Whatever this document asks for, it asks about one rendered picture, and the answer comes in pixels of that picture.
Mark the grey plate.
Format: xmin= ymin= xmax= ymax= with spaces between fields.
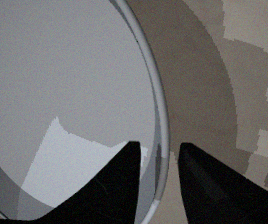
xmin=0 ymin=0 xmax=170 ymax=224

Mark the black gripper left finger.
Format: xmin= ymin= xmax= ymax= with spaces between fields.
xmin=0 ymin=141 xmax=141 ymax=224

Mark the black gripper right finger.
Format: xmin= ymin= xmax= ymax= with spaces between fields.
xmin=178 ymin=142 xmax=268 ymax=224

